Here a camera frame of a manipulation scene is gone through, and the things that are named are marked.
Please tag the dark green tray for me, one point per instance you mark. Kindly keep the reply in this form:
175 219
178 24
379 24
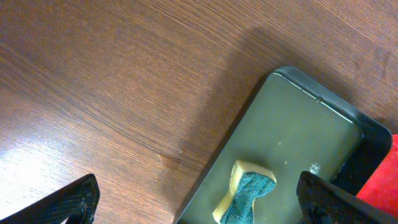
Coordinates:
290 124

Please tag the red tray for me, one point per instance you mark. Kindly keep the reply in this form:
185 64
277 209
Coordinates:
381 190

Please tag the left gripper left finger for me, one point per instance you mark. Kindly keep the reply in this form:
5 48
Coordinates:
74 203

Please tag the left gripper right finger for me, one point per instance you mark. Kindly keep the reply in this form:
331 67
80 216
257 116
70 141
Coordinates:
324 203

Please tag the green yellow sponge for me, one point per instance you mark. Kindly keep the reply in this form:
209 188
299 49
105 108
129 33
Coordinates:
248 182

